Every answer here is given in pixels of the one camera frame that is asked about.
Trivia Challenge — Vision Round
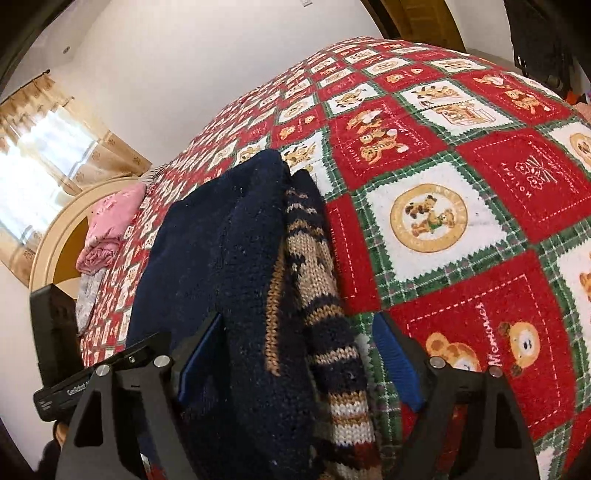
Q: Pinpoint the beige patterned curtain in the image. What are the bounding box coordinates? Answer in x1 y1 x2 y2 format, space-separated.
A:
0 74 153 287

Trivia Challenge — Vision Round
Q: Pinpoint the red checked printed blanket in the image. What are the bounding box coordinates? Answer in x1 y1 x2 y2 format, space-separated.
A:
78 36 591 480

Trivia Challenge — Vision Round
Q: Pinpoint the cream wooden headboard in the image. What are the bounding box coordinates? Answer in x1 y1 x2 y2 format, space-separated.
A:
28 176 148 301

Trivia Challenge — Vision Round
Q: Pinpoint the brown wooden door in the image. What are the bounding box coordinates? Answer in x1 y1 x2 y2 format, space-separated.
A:
379 0 468 52

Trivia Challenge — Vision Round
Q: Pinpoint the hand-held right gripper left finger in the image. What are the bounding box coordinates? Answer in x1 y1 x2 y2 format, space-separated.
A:
55 311 227 480

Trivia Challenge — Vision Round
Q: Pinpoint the pink folded cloth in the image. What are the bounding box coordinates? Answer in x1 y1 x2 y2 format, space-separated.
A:
75 184 147 274

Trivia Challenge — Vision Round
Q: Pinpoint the tan navy patterned knit sweater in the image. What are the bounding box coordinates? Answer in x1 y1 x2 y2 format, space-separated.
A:
264 168 385 480

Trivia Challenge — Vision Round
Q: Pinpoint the grey floral cloth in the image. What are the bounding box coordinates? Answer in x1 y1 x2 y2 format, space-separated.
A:
74 267 110 335

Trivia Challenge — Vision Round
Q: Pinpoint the black bag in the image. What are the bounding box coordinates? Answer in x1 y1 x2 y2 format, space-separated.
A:
502 0 579 93

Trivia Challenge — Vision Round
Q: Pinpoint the navy striped knit sweater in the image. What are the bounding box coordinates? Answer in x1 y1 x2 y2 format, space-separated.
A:
124 148 326 480

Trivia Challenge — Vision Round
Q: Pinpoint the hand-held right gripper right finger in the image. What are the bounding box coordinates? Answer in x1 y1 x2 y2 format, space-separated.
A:
372 311 541 480

